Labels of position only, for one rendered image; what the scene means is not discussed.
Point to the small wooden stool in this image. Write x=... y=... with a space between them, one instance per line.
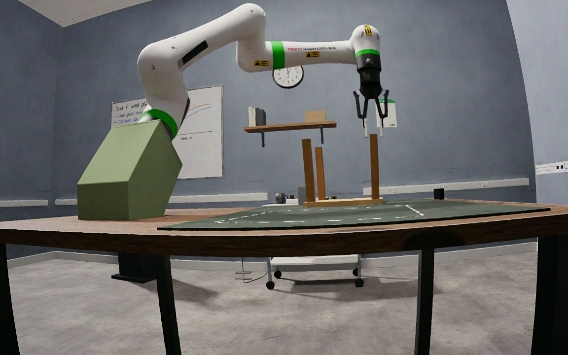
x=310 y=183

